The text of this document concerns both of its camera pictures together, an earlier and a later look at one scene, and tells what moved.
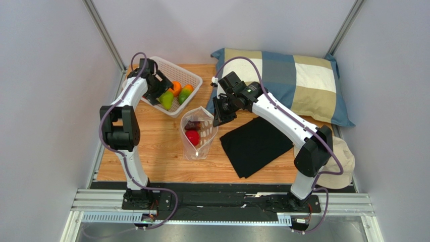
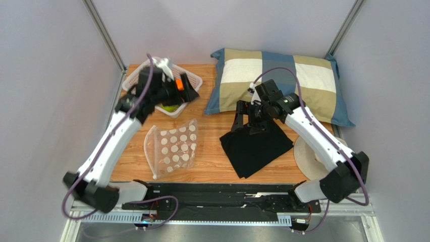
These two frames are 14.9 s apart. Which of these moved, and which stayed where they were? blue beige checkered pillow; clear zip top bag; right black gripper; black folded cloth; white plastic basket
Moved: clear zip top bag; right black gripper
Stayed: blue beige checkered pillow; white plastic basket; black folded cloth
